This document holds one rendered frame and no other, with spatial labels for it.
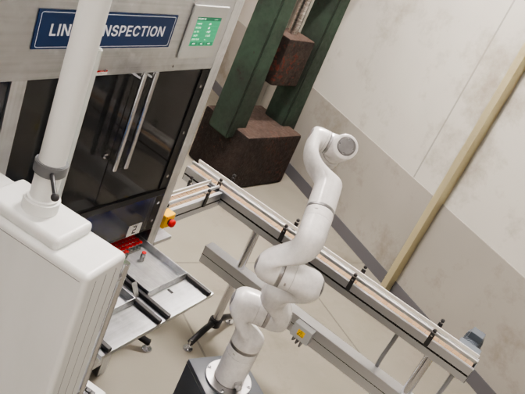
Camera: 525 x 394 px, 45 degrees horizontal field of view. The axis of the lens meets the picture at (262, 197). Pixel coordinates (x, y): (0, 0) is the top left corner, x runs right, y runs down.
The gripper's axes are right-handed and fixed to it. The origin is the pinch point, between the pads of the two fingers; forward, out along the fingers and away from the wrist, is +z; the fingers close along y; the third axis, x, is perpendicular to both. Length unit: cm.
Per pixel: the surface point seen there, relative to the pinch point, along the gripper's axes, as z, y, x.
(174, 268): 68, 41, -55
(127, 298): 42, 50, -75
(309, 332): 118, 83, 18
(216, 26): 12, -53, -35
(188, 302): 54, 55, -50
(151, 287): 54, 47, -65
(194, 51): 12, -44, -44
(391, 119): 289, -60, 138
